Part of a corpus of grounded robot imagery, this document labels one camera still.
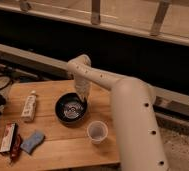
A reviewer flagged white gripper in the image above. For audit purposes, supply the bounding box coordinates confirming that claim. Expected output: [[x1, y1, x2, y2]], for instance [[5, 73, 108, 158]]
[[74, 75, 90, 101]]

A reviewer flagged black ceramic bowl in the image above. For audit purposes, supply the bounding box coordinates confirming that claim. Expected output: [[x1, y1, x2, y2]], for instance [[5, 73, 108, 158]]
[[55, 92, 88, 124]]

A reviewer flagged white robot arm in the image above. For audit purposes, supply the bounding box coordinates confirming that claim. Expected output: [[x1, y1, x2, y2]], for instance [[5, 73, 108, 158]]
[[67, 55, 171, 171]]

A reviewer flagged translucent plastic cup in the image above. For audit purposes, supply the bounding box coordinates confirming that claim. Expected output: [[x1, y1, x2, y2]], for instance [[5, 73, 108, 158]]
[[87, 121, 108, 144]]

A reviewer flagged white tube bottle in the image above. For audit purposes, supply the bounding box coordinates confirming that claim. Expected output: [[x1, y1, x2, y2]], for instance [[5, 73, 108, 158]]
[[21, 90, 37, 122]]

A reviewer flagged blue sponge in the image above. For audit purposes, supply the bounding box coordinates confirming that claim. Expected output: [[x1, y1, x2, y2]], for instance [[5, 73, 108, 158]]
[[21, 131, 45, 154]]

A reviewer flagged red and white box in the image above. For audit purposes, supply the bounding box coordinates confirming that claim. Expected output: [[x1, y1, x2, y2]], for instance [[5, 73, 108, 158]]
[[0, 123, 17, 155]]

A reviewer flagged dark red wrapped snack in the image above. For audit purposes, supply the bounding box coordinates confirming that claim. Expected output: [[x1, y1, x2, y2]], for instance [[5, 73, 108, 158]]
[[10, 134, 22, 163]]

